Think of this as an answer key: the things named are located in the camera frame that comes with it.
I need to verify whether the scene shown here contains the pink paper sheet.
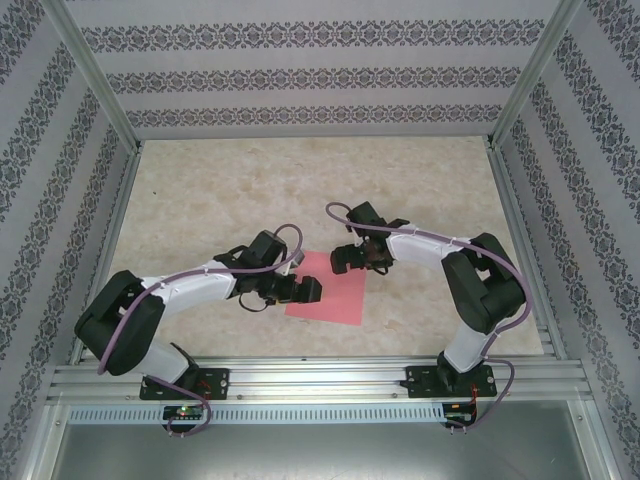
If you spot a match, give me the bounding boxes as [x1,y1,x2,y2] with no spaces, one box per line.
[283,249,369,327]

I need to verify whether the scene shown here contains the small circuit board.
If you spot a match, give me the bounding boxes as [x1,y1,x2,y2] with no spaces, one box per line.
[444,402,476,426]
[163,405,204,420]

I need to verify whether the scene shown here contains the long aluminium mounting rail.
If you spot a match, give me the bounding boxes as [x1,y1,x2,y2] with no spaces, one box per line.
[47,355,594,404]

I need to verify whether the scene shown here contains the slotted grey cable duct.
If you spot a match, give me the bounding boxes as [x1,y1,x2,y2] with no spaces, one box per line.
[67,403,446,425]

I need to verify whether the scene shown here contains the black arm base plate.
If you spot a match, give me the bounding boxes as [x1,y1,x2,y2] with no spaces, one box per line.
[405,364,497,400]
[139,367,231,402]

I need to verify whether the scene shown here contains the purple cable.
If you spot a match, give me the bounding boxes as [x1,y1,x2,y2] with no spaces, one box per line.
[96,223,306,440]
[324,201,532,436]

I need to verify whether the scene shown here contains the aluminium side rail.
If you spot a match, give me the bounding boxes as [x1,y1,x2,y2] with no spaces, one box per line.
[67,142,146,366]
[487,142,571,361]

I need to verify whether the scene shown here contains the aluminium frame post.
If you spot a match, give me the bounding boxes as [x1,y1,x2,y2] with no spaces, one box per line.
[37,0,146,156]
[484,0,586,151]

